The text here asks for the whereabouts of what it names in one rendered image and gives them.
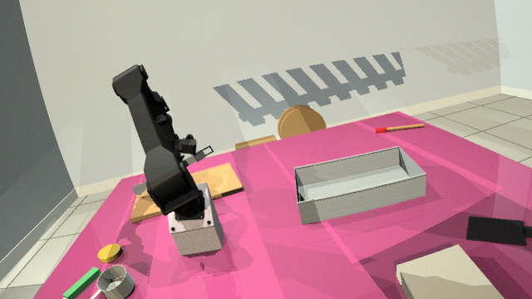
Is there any yellow flat disc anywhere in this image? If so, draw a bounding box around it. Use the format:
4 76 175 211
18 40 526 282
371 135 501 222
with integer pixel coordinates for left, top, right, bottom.
98 243 122 263

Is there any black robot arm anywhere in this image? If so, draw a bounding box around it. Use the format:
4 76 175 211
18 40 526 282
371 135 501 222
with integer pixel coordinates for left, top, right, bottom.
112 64 204 221

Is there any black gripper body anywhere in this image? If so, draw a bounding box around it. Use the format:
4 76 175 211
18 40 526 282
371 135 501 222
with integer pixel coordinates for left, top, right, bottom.
161 132 181 159

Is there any grey rectangular roasting tin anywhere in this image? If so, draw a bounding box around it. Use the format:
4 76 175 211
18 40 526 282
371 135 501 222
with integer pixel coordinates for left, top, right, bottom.
293 145 427 224

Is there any grey spatula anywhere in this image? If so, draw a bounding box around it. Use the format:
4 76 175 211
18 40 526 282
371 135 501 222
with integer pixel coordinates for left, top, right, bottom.
466 216 532 246

